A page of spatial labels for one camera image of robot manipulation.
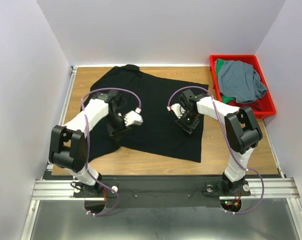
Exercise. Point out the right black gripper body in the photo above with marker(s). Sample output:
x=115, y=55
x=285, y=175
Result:
x=188, y=121

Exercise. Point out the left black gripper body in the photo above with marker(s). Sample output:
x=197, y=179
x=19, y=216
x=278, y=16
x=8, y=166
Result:
x=116, y=125

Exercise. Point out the black t shirt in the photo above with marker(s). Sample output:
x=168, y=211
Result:
x=159, y=134

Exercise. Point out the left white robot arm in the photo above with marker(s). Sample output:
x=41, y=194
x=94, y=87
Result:
x=68, y=143

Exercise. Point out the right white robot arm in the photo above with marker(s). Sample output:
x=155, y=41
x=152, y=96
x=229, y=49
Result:
x=239, y=126

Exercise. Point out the grey blue t shirt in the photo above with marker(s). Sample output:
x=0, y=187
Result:
x=239, y=80

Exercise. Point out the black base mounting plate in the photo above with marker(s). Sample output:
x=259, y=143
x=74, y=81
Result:
x=164, y=191

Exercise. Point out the green t shirt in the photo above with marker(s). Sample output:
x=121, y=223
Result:
x=218, y=65

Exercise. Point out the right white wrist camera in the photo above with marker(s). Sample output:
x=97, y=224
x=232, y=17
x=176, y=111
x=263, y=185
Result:
x=177, y=109

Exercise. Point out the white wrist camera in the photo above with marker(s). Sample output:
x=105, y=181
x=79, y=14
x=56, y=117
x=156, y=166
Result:
x=177, y=109
x=133, y=118

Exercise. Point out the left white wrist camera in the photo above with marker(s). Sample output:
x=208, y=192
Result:
x=133, y=118

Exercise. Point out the front aluminium extrusion rail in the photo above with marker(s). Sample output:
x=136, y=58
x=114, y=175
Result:
x=274, y=188

